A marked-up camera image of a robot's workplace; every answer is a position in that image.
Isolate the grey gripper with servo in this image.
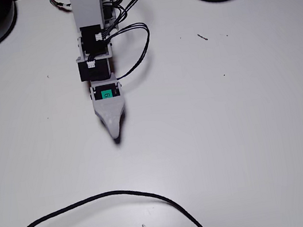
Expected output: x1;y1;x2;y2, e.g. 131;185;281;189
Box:
87;76;132;143

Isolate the thin wire with white connector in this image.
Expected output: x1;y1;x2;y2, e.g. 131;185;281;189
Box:
48;0;74;16

